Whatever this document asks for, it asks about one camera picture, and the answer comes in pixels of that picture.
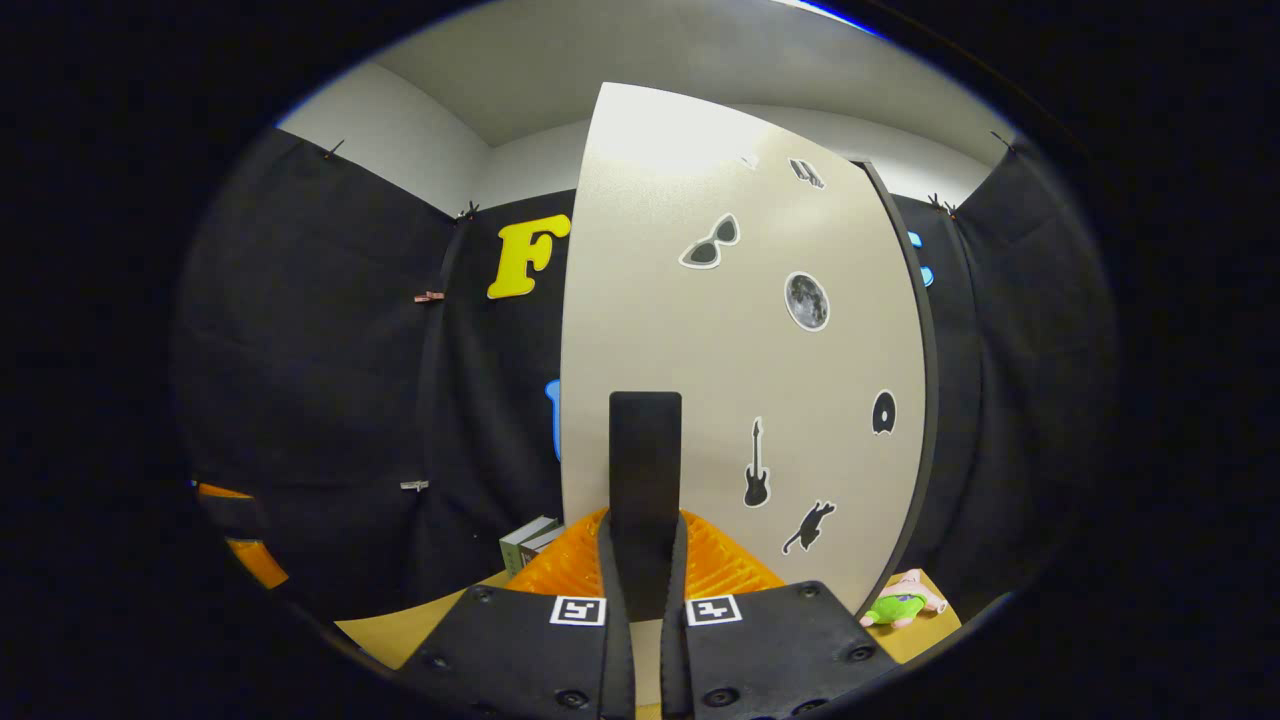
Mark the black backdrop cloth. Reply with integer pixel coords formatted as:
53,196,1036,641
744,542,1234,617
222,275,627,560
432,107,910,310
170,125,1116,641

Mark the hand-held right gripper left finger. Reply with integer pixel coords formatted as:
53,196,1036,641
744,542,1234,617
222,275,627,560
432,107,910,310
400,508,637,720

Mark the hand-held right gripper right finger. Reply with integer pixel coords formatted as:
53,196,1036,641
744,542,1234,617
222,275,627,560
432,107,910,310
660,510,901,720

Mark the green plush toy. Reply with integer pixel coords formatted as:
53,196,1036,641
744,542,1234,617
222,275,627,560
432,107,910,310
860,568,949,629

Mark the black cabinet door handle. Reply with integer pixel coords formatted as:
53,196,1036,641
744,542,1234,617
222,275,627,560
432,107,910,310
608,392,684,621

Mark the beige cabinet door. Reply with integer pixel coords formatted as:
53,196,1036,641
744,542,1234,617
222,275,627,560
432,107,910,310
560,82,929,616

